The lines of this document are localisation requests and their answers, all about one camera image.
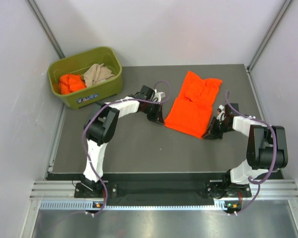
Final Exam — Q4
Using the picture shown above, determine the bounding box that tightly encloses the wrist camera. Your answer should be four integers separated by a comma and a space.
216, 103, 238, 121
135, 85, 165, 102

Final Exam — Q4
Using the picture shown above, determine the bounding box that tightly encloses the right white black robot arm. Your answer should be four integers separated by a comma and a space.
202, 116, 288, 196

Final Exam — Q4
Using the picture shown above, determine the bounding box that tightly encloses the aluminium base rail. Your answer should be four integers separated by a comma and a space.
30, 179, 298, 211

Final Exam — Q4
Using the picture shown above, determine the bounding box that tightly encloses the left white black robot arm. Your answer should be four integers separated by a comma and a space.
83, 96, 164, 197

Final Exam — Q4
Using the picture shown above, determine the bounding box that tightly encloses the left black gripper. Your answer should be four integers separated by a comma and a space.
142, 101, 163, 124

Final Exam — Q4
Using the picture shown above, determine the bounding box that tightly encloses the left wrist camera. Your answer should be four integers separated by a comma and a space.
135, 85, 165, 102

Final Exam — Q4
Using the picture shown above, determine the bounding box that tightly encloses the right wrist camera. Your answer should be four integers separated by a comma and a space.
216, 103, 238, 121

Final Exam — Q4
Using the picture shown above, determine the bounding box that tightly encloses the orange t-shirt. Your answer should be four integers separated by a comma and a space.
164, 71, 223, 138

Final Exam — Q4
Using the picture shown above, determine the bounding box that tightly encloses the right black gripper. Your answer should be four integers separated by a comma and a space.
203, 116, 233, 140

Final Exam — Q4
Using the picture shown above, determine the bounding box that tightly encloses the black centre mounting plate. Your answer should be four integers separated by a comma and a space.
107, 181, 214, 206

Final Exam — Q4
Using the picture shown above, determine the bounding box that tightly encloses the beige shirt in bin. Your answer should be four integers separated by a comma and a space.
83, 63, 115, 87

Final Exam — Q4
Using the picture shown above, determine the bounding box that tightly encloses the olive green plastic bin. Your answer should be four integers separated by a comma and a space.
47, 46, 123, 109

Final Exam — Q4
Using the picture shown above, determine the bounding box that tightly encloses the orange shirt in bin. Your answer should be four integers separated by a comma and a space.
59, 74, 86, 95

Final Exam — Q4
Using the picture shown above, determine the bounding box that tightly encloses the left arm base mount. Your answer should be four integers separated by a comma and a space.
74, 174, 107, 198

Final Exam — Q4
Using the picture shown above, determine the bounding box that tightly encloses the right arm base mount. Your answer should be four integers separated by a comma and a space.
205, 172, 252, 199

